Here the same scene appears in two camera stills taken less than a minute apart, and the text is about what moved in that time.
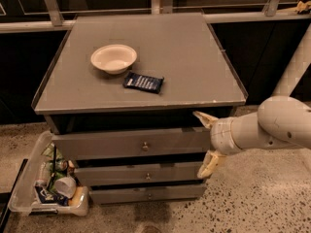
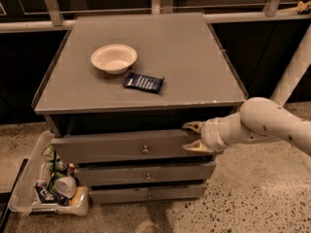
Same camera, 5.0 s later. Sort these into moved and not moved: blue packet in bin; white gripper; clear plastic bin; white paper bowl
Moved: white gripper
Not moved: blue packet in bin; clear plastic bin; white paper bowl
